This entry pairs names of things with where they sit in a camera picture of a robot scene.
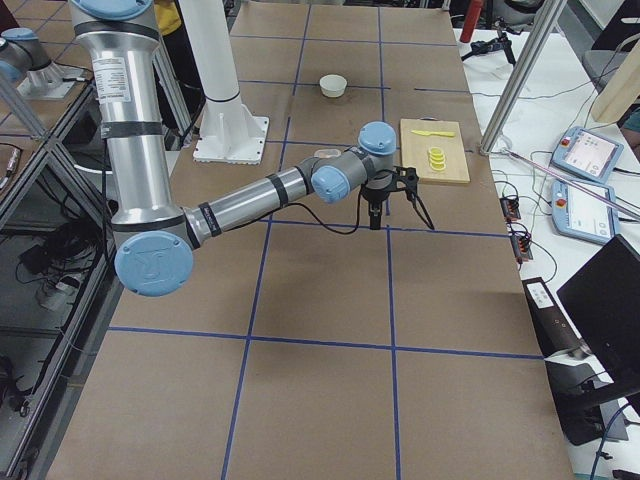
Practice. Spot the black monitor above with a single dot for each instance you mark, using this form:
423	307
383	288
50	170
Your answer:
602	301

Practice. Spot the near blue teach pendant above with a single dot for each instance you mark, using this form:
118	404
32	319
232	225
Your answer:
579	215

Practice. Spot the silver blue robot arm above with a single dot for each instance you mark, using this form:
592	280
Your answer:
155	237

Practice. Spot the yellow plastic knife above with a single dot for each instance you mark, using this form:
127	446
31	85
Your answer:
426	133

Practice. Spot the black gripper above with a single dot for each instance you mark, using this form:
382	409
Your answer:
374	194

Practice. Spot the orange circuit board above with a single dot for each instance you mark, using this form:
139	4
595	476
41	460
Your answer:
510	208
521	240

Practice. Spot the far blue teach pendant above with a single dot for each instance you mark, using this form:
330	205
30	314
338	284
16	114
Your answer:
586	154

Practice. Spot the white small bowl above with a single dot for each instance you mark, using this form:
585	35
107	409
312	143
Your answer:
333	85

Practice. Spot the aluminium frame post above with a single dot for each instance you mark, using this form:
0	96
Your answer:
536	40

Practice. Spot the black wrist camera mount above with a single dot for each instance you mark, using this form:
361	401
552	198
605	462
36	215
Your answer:
405	179

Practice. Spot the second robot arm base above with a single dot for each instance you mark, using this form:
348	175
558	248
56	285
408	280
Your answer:
27	65

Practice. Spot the black tripod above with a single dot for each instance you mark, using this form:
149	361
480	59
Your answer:
501	43

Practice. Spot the blue teach pendant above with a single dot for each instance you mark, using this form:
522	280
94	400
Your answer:
586	154
579	215

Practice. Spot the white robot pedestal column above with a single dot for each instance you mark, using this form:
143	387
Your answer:
228	131

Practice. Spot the black device box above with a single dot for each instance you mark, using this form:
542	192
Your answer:
553	330

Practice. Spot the wooden cutting board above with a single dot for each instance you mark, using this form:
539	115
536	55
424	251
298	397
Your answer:
414	151

